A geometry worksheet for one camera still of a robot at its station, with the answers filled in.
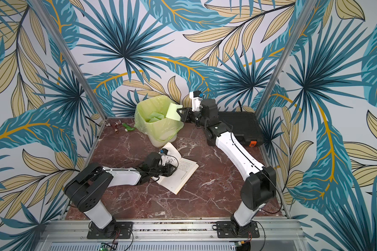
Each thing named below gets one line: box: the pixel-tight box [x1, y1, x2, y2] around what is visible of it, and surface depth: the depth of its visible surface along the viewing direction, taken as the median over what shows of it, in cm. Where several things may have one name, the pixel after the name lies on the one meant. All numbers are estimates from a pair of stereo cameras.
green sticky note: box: [165, 102, 183, 122], surface depth 76 cm
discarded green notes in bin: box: [148, 111, 165, 123], surface depth 103 cm
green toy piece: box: [122, 122, 136, 132], surface depth 115 cm
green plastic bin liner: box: [134, 95, 185, 142], surface depth 92 cm
